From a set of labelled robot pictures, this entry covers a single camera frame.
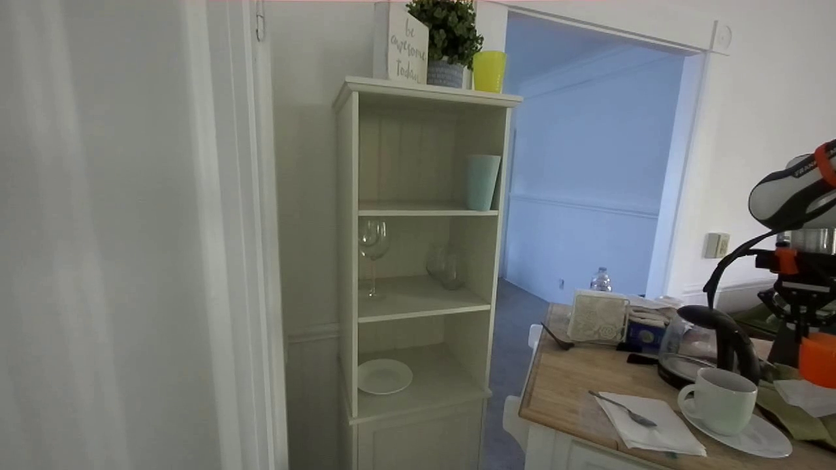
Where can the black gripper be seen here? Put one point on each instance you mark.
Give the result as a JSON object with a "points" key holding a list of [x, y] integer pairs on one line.
{"points": [[805, 290]]}

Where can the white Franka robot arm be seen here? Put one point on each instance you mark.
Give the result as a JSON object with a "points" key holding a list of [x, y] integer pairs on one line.
{"points": [[799, 196]]}

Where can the white coffee cup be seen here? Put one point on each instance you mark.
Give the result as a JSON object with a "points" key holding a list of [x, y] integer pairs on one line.
{"points": [[722, 400]]}

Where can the light blue cup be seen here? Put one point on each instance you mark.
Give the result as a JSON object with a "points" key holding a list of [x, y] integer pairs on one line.
{"points": [[483, 181]]}

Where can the yellow plastic cup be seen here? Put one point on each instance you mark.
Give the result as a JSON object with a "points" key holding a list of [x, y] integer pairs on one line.
{"points": [[490, 72]]}

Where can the white paper sheet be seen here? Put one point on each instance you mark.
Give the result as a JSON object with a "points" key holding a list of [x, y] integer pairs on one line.
{"points": [[812, 397]]}

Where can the green checked cloth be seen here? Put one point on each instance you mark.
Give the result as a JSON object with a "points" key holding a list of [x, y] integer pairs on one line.
{"points": [[794, 419]]}

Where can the white saucer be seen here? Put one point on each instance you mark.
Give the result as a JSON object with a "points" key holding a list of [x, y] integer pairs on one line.
{"points": [[766, 439]]}

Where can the blue tin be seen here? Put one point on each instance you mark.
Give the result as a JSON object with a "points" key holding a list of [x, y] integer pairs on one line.
{"points": [[646, 333]]}

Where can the white napkin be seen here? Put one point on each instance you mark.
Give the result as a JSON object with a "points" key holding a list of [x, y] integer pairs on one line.
{"points": [[662, 431]]}

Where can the metal teaspoon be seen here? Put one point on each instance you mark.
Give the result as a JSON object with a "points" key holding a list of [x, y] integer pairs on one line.
{"points": [[629, 413]]}

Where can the beige speckled box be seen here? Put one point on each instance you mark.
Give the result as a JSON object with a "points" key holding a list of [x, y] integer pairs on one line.
{"points": [[598, 317]]}

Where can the clear water bottle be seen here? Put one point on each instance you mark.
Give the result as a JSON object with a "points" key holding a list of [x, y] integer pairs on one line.
{"points": [[603, 281]]}

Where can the clear glass jar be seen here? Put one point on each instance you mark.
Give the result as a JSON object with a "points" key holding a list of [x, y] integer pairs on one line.
{"points": [[446, 264]]}

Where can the white plate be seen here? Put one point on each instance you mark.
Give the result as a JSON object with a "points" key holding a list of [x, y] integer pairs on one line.
{"points": [[386, 376]]}

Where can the clear wine glass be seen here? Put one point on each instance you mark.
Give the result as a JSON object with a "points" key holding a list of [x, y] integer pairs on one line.
{"points": [[372, 244]]}

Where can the white wooden shelf cabinet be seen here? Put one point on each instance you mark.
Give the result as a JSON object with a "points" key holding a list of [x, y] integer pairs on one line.
{"points": [[349, 261]]}

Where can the green potted plant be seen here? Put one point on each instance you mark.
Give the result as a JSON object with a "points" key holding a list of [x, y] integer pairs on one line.
{"points": [[449, 34]]}

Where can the white sign with writing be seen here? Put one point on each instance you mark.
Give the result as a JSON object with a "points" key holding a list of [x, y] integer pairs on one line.
{"points": [[409, 44]]}

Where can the white panel door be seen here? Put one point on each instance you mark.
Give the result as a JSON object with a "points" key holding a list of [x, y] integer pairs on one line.
{"points": [[133, 236]]}

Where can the white wall switch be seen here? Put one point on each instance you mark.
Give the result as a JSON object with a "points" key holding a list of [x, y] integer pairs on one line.
{"points": [[718, 244]]}

